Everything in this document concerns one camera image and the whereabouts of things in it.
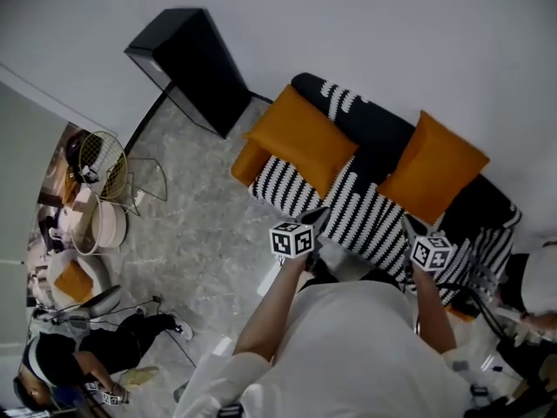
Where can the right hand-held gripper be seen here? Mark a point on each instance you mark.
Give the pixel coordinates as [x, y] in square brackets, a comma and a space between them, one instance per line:
[431, 253]

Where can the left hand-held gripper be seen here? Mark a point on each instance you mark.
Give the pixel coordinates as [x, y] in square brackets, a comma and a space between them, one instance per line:
[289, 240]

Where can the person's left forearm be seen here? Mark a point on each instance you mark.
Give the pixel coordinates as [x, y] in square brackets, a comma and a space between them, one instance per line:
[274, 312]

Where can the person's right forearm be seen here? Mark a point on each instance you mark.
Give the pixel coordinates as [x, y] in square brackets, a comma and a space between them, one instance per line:
[433, 312]

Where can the black white patterned sofa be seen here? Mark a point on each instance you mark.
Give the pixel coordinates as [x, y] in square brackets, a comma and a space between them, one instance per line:
[370, 220]

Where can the person's white shirt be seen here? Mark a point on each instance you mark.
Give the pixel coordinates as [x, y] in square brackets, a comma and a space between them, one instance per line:
[348, 355]

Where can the black cabinet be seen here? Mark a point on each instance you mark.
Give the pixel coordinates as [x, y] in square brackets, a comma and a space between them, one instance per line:
[196, 68]

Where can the round white coffee table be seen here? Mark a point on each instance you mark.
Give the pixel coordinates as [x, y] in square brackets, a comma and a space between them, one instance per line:
[109, 227]

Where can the round white armchair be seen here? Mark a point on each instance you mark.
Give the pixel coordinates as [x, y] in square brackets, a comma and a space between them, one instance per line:
[98, 268]

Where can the beige bag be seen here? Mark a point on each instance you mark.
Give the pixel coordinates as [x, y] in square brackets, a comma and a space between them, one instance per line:
[141, 376]

